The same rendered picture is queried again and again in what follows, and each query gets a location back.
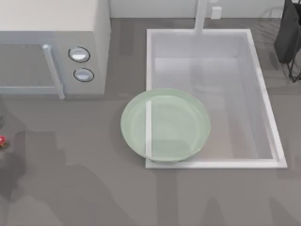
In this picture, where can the tall white tap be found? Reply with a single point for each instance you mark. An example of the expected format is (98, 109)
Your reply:
(200, 16)

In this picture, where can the white sink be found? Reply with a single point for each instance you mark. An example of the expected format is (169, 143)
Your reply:
(235, 94)

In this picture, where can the large round microwave knob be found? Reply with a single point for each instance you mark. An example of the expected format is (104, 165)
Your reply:
(79, 54)

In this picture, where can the small round microwave knob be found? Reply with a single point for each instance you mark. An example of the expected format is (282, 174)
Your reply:
(83, 75)

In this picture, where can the small red fruit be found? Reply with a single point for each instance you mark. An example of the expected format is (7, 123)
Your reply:
(2, 140)

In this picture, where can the pale microwave oven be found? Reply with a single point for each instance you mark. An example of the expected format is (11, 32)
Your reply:
(98, 47)

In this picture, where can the microwave glass door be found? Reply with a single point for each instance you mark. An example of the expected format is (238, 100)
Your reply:
(23, 66)

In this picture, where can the pale green glass plate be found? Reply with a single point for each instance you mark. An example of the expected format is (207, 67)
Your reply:
(174, 127)

